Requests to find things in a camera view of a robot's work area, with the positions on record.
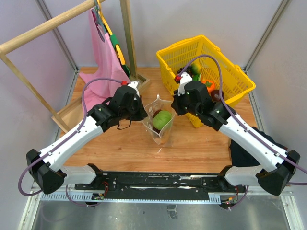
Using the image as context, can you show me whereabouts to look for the dark brown toy chestnut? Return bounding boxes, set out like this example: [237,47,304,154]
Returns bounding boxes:
[210,89,221,102]

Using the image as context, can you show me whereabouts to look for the clear polka dot zip bag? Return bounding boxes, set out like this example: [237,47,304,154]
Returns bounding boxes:
[142,94,176,146]

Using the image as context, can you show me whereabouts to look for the green toy cabbage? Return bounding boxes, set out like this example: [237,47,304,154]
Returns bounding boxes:
[153,110,172,130]

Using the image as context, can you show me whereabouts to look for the toy papaya slice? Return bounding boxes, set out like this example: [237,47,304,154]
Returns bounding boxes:
[153,110,162,144]

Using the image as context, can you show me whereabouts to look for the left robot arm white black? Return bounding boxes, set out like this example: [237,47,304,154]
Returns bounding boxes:
[26,81,147,194]

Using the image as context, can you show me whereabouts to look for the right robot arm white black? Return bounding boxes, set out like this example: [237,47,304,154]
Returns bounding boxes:
[171,79,300,196]

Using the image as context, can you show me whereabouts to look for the orange toy persimmon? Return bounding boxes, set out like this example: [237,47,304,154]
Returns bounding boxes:
[202,80,215,94]

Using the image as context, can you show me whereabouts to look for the toy watermelon slice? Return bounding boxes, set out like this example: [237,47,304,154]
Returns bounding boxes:
[192,74,201,81]

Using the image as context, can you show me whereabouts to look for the wooden clothes rack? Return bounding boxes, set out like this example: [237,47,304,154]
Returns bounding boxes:
[0,0,151,132]

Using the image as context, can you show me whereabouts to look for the black toy grapes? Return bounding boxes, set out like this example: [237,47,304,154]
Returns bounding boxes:
[177,65,192,76]

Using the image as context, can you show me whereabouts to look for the yellow green toy mango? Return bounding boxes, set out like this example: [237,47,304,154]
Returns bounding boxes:
[191,63,201,75]

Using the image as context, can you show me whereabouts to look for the yellow plastic basket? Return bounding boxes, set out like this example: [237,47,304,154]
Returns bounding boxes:
[156,34,256,128]

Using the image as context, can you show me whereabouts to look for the pink t-shirt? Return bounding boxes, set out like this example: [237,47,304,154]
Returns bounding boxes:
[79,11,130,111]

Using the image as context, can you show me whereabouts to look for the yellow clothes hanger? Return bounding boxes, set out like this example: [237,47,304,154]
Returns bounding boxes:
[96,1,126,66]

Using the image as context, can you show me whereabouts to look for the green t-shirt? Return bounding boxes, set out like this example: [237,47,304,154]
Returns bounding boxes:
[110,34,131,79]

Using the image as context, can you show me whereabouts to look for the dark navy cloth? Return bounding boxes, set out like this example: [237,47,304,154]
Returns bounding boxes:
[229,126,288,167]

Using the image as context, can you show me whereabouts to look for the grey clothes hanger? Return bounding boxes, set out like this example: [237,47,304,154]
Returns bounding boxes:
[91,0,107,43]

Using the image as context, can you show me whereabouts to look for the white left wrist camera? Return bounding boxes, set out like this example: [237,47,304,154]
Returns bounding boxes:
[127,80,140,96]

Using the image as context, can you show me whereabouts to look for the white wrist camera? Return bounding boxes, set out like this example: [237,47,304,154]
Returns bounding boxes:
[174,72,192,96]
[127,80,140,96]

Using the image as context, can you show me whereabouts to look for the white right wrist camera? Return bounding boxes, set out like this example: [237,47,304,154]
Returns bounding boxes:
[174,72,192,96]

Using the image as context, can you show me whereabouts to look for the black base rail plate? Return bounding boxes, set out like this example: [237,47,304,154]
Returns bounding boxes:
[74,171,246,202]

